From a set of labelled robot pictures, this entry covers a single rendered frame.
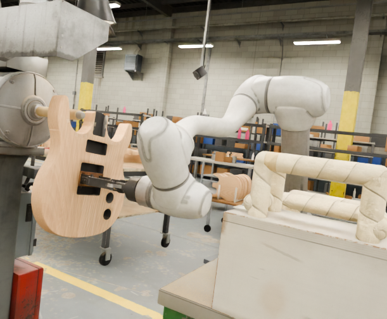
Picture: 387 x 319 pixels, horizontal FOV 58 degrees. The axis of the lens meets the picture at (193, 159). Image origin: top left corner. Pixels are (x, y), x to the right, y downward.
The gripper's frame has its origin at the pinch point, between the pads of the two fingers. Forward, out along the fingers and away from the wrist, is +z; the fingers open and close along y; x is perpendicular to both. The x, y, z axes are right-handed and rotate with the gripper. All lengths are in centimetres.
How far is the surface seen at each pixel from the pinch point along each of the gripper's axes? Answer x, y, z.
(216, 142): 133, 949, 418
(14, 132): 10.7, -12.1, 24.7
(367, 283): -4, -27, -80
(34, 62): 35.8, -7.1, 29.2
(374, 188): 9, -27, -79
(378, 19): 553, 1017, -3
